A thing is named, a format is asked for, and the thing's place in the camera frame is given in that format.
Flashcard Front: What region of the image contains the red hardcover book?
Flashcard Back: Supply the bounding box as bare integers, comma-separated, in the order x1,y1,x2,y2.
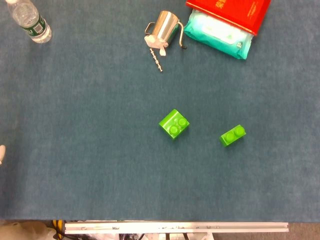
185,0,272,37

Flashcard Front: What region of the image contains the clear plastic water bottle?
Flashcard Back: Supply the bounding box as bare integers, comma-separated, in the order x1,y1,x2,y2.
5,0,53,44

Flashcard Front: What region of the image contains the yellow cable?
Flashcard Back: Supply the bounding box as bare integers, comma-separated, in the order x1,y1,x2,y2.
51,219,63,240

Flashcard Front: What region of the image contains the aluminium profile rail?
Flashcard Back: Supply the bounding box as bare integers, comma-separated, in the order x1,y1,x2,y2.
64,221,290,235

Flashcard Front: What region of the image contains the ridged metal rod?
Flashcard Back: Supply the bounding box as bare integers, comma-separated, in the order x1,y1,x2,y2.
149,48,164,73

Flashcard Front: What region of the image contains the white plastic bag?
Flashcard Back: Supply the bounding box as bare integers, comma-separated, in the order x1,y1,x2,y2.
0,221,55,240

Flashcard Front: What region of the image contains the blue table cloth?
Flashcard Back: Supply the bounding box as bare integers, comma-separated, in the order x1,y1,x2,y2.
0,0,320,222

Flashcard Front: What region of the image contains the stainless steel cup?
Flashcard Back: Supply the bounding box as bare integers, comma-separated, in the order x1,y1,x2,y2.
144,10,188,50

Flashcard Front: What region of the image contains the small green building block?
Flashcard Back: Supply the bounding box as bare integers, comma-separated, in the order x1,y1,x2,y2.
219,124,247,148

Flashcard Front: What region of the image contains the teal wet wipes pack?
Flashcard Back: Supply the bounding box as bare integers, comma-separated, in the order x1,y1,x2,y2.
183,9,255,60

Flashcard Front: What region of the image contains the large green building block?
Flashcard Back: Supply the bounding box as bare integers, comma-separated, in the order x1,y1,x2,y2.
158,108,190,141

